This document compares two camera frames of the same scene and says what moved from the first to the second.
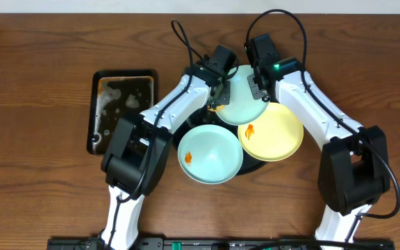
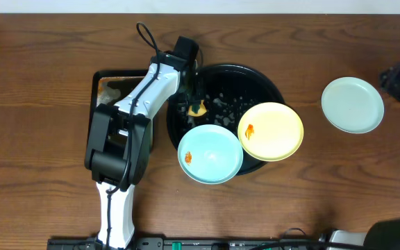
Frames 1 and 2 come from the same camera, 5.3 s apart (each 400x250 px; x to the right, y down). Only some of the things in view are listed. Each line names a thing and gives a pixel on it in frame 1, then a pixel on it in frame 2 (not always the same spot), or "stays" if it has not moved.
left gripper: (221, 96) → (193, 96)
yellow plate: (276, 136) stays
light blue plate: (244, 109) → (353, 105)
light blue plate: (210, 154) stays
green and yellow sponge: (219, 107) → (197, 110)
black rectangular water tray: (116, 94) stays
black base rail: (318, 243) stays
